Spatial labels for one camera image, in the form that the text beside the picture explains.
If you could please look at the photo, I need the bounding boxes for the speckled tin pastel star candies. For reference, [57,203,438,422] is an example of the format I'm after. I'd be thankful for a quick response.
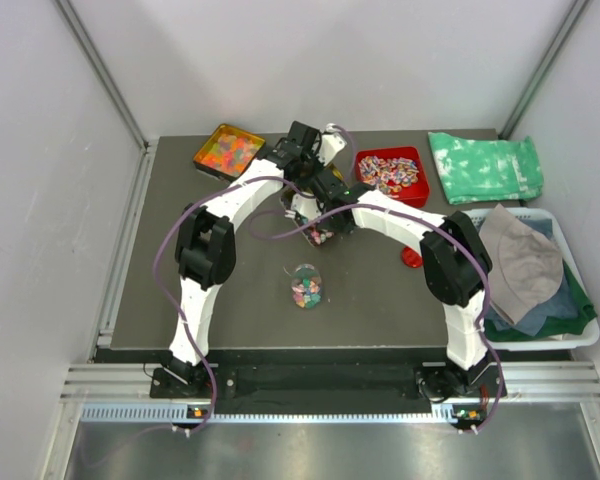
[278,162,346,249]

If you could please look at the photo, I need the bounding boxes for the clear glass jar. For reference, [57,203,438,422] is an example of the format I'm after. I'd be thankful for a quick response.
[291,264,323,309]

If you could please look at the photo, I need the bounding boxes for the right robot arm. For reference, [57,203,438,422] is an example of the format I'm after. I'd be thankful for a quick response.
[308,170,492,396]

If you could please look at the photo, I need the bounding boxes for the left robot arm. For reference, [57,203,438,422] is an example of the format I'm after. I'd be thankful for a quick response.
[165,121,322,397]

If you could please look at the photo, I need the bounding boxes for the gold tin translucent star candies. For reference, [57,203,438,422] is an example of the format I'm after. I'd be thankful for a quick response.
[193,124,266,181]

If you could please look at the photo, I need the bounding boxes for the red box of lollipops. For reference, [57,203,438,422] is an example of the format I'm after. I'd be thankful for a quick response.
[354,146,430,208]

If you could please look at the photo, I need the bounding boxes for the red round lid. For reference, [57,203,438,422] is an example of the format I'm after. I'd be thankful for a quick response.
[401,247,423,269]

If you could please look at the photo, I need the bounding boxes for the green white cloth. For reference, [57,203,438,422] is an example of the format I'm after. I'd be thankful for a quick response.
[428,132,544,205]

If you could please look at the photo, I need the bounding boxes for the grey cloth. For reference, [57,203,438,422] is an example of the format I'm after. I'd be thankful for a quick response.
[479,205,564,326]

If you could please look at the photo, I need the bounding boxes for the blue cloth in basket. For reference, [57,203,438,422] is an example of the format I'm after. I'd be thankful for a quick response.
[480,209,578,336]

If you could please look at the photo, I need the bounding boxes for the green cloth in basket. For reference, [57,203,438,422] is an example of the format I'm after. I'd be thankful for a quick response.
[485,262,597,342]

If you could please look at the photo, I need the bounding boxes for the white laundry basket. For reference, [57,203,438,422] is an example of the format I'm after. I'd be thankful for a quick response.
[466,207,599,351]

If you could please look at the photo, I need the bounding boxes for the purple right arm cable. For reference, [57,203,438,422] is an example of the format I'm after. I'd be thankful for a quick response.
[248,204,506,434]

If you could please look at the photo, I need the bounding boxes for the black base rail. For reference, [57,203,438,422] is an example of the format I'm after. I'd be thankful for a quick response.
[150,347,504,415]

